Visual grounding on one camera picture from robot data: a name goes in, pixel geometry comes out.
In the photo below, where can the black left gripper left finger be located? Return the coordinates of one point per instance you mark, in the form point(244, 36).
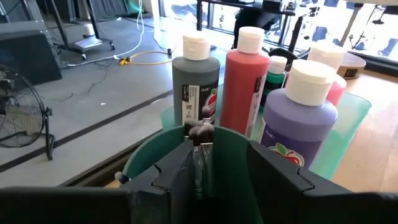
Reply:
point(155, 193)

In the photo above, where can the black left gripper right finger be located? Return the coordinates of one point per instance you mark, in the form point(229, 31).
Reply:
point(286, 199)

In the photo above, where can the large blue paint bottle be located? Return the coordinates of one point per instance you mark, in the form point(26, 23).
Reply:
point(298, 121)

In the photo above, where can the large red paint bottle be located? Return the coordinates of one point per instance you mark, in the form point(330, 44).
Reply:
point(242, 87)

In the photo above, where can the small teal green paint bottle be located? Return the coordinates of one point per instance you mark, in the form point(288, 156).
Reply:
point(275, 79)

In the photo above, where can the large black paint bottle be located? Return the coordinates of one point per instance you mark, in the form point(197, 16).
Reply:
point(194, 77)

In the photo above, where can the large pink paint bottle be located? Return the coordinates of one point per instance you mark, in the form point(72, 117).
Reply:
point(329, 56)

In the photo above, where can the dark teal plastic cup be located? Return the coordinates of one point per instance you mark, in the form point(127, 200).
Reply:
point(230, 161)

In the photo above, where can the teal translucent plastic bin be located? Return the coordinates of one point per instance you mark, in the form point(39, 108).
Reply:
point(348, 124)

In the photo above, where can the yellow power plug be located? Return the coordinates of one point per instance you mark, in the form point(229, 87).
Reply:
point(125, 61)

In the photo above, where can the white shade wooden base lamp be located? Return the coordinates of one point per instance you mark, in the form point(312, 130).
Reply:
point(351, 65)

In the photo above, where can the black floor fan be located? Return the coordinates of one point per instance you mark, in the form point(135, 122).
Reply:
point(21, 109)

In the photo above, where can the grey rolling stand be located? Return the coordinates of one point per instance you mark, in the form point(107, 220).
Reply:
point(90, 43)

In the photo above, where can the person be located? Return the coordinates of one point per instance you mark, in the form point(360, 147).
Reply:
point(255, 21)

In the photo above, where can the black equipment case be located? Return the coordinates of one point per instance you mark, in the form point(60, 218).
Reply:
point(28, 56)

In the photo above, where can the black desk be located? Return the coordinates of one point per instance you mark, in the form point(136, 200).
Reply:
point(248, 3)

